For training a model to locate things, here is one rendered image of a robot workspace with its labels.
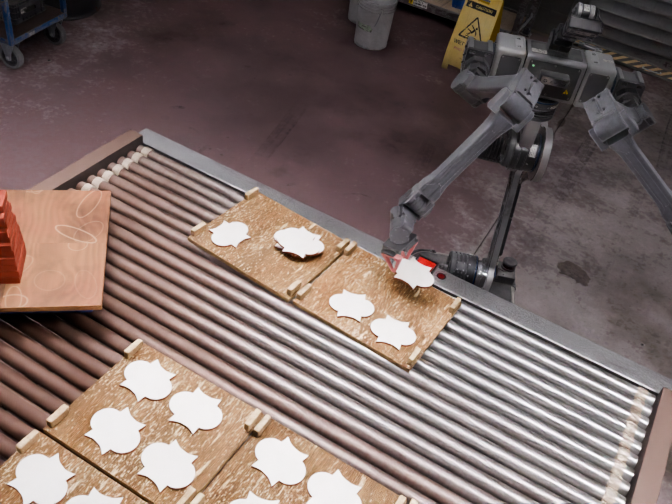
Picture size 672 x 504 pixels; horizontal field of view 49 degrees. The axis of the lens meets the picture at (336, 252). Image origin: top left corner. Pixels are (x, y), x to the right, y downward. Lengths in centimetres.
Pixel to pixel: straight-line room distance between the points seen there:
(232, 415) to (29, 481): 49
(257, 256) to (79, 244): 54
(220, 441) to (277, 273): 63
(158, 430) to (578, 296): 267
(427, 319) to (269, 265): 52
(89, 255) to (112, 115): 262
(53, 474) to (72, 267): 60
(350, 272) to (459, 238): 184
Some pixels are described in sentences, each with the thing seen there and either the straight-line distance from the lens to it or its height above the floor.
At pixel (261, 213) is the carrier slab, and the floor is 94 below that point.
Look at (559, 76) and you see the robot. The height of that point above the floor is 149.
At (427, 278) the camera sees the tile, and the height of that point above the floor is 103.
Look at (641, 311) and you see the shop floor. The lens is 416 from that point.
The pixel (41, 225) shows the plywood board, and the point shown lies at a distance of 232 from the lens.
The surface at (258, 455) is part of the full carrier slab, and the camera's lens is 187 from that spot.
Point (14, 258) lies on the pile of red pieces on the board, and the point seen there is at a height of 113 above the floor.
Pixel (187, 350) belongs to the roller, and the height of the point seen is 91.
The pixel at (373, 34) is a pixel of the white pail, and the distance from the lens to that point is 580.
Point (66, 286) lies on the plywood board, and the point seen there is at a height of 104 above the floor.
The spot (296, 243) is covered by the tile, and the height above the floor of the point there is 98.
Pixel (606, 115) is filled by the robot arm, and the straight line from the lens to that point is 215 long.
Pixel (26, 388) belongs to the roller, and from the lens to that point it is 206.
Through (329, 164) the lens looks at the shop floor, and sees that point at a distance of 445.
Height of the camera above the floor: 252
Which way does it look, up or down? 41 degrees down
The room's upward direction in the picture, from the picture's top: 11 degrees clockwise
